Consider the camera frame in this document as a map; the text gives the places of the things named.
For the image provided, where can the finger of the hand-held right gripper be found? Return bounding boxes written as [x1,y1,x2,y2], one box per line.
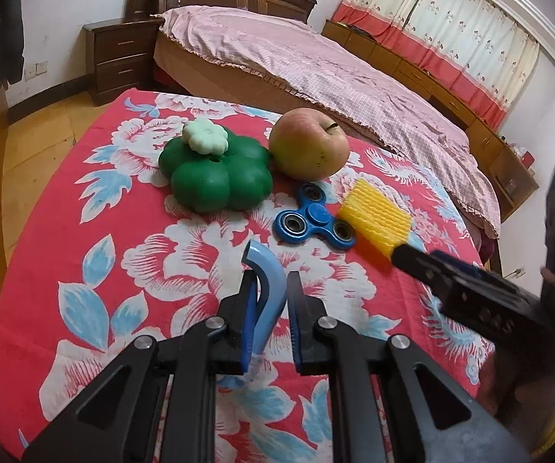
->
[430,251,481,277]
[390,245,452,301]

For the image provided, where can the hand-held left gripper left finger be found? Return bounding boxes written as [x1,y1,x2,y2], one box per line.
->
[22,272,259,463]

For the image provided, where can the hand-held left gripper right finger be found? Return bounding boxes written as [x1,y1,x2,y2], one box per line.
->
[287,271,531,463]

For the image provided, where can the light blue plastic handle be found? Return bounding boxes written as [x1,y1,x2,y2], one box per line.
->
[217,240,288,389]

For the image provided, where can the yellow foam fruit net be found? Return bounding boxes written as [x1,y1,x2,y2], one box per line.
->
[337,178,413,264]

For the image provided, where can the wooden corner shelf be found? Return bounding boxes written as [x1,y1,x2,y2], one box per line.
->
[487,132,540,223]

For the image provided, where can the blue fidget spinner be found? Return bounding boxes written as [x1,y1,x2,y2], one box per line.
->
[273,182,356,250]

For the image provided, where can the green flower-shaped toy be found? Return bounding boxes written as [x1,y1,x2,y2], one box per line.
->
[158,120,274,213]

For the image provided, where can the apple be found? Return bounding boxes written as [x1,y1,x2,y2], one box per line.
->
[268,108,350,181]

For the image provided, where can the red floral tablecloth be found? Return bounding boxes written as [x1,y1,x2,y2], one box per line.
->
[0,88,497,463]

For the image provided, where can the pink checked blanket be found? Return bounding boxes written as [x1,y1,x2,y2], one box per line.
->
[158,6,501,239]

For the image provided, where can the long wooden cabinet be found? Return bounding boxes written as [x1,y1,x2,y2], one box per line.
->
[322,19,500,155]

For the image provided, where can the cream and red curtain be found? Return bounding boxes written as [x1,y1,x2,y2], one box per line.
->
[331,0,541,131]

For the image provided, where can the dark wooden nightstand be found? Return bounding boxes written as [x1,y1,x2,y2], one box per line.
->
[83,17,165,107]

